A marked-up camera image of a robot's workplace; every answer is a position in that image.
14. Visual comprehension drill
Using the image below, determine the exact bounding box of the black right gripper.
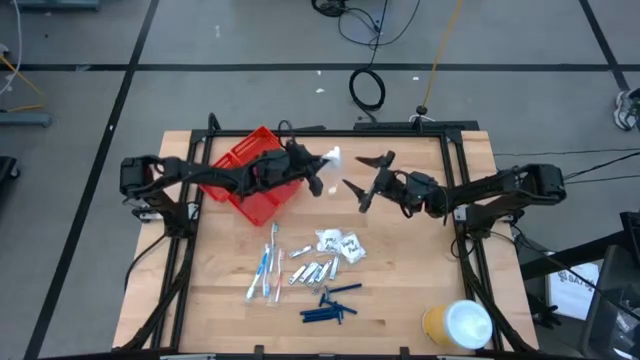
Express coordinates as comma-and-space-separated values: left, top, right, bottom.
342, 151, 431, 216

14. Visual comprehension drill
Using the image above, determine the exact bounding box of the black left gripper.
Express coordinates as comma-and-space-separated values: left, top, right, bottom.
284, 140, 331, 197

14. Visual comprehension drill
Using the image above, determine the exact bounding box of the white vanity pack packet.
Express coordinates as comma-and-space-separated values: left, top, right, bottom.
315, 228, 345, 254
321, 145, 343, 169
339, 232, 368, 265

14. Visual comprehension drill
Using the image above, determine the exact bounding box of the green white toothbrush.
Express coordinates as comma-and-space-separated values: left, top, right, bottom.
269, 221, 279, 274

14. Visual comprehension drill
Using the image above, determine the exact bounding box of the red white toothbrush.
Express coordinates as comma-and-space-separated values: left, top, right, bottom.
272, 248, 286, 306

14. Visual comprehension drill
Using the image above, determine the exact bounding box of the blue white toothbrush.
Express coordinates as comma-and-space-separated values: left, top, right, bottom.
261, 244, 275, 299
244, 243, 271, 302

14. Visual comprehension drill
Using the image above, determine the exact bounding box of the yellow cup with white lid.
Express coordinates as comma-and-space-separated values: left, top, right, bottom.
421, 298, 494, 351

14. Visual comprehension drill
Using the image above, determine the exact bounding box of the black metal beam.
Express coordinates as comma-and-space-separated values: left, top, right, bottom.
519, 232, 626, 281

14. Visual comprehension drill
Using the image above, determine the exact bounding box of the white printed cardboard box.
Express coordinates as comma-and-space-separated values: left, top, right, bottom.
545, 262, 601, 321

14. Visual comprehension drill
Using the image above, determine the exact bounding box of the black plastic bin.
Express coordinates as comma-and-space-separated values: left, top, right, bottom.
579, 244, 640, 360

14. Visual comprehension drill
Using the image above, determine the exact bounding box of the person's shoe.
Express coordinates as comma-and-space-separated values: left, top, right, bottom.
613, 88, 640, 132

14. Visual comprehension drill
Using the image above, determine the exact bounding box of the black floor stand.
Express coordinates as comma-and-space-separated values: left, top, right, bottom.
0, 155, 21, 184

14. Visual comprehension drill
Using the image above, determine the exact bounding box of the black aluminium table frame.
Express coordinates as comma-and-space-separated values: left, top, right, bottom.
114, 112, 531, 360

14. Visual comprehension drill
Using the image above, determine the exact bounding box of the black coiled floor cable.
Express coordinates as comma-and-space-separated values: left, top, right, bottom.
348, 0, 389, 124

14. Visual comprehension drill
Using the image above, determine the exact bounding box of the long yellow cable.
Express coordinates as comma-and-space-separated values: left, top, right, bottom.
422, 0, 464, 109

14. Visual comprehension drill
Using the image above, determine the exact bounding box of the black loose floor cable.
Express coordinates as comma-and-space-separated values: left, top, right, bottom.
337, 0, 422, 50

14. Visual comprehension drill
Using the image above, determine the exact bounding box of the black cable bundle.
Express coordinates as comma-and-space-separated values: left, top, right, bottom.
310, 0, 350, 19

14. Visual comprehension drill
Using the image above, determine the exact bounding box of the black thin floor cable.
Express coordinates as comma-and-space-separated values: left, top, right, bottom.
564, 173, 640, 185
562, 152, 640, 181

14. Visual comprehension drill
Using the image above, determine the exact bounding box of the grey floor base plate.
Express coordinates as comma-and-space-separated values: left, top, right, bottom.
14, 0, 101, 12
0, 112, 53, 128

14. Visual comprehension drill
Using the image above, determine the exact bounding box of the short yellow floor cable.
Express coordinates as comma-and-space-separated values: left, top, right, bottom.
0, 52, 46, 114

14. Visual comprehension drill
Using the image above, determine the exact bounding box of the white floor cable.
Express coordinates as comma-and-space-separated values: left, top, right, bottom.
0, 0, 24, 96

